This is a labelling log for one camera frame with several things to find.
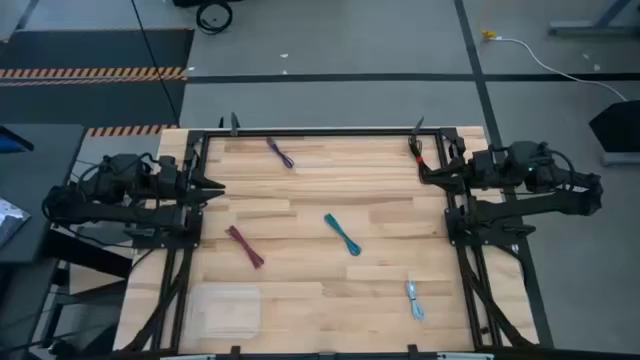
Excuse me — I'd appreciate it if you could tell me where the grey desk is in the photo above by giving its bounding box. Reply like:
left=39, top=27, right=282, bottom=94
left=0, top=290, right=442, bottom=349
left=0, top=123, right=86, bottom=264

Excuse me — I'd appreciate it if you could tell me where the long black floor cable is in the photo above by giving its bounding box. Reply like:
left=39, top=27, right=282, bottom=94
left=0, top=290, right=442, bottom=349
left=130, top=0, right=180, bottom=126

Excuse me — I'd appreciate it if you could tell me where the white floor cable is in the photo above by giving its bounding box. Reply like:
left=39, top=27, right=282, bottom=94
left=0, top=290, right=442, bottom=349
left=492, top=35, right=629, bottom=101

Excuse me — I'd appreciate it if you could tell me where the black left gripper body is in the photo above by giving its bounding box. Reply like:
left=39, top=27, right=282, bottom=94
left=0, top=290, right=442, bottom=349
left=158, top=167, right=197, bottom=205

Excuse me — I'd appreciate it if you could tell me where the black box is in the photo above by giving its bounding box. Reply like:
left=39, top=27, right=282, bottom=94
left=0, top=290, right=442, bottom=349
left=588, top=99, right=640, bottom=167

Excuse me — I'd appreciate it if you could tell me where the grey metal table leg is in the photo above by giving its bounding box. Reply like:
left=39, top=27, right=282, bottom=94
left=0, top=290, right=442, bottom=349
left=547, top=0, right=640, bottom=37

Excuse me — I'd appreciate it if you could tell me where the short yellow black hazard strip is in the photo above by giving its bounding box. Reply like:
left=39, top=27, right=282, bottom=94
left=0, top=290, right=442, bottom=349
left=87, top=124, right=179, bottom=138

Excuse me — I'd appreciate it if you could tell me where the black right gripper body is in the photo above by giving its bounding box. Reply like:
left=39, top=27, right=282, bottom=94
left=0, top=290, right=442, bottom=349
left=462, top=148, right=497, bottom=194

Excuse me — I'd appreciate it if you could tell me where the black metal table frame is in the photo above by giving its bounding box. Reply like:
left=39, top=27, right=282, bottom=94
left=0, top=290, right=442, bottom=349
left=119, top=127, right=556, bottom=360

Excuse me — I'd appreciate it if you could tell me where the black floor mat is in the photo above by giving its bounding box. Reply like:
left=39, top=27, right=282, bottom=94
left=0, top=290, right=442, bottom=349
left=0, top=28, right=195, bottom=126

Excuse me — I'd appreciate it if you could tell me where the coiled black floor cable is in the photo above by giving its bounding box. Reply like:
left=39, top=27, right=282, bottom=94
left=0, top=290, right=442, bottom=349
left=195, top=1, right=234, bottom=35

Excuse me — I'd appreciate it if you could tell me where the black cable with red band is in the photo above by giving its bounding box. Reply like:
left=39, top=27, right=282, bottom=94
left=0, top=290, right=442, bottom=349
left=408, top=134, right=426, bottom=169

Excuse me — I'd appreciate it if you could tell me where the clear plastic container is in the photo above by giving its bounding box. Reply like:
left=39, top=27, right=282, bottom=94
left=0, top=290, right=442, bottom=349
left=183, top=283, right=263, bottom=341

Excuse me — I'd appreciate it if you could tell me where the light blue USB-C cable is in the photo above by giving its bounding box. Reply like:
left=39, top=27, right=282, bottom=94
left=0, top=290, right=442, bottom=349
left=405, top=279, right=426, bottom=322

